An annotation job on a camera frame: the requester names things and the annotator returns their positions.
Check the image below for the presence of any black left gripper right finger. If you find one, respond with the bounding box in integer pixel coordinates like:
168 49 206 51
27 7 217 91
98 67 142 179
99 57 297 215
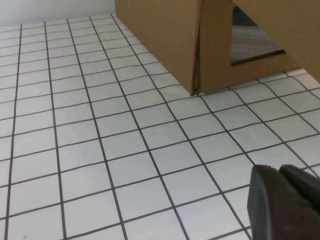
279 164 320 213

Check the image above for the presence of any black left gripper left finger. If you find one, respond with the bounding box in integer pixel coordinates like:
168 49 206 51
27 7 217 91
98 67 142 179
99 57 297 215
247 165 320 240

